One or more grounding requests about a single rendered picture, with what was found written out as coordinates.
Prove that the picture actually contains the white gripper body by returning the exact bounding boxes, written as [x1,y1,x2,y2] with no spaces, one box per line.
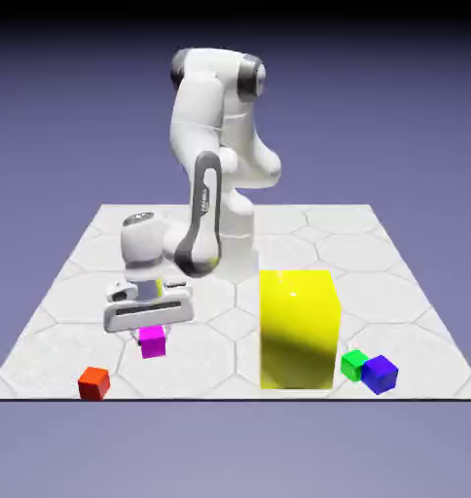
[102,294,195,335]

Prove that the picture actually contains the small magenta cube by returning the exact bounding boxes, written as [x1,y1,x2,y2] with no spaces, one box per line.
[137,325,167,360]

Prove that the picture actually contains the small red cube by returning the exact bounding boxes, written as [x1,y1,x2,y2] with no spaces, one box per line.
[77,366,112,402]

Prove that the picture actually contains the small green cube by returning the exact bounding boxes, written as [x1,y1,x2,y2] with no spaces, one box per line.
[340,348,371,383]

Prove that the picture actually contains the small blue cube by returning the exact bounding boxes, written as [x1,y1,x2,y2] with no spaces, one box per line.
[360,354,400,397]

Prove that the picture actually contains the large yellow box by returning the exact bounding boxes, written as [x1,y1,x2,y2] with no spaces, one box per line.
[259,269,343,391]

